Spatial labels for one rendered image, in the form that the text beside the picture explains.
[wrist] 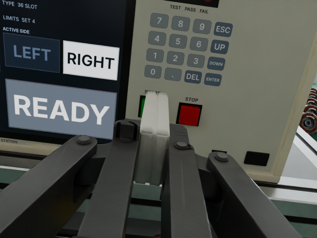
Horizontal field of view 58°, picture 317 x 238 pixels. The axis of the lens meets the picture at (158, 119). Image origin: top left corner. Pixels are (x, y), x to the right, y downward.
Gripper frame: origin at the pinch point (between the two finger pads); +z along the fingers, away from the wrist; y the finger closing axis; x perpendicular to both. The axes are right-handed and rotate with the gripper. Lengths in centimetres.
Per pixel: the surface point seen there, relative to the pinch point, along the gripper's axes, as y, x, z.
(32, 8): -11.5, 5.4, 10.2
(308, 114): 80, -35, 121
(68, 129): -8.2, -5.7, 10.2
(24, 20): -12.2, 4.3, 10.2
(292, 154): 19.2, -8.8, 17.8
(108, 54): -4.7, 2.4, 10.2
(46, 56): -10.3, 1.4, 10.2
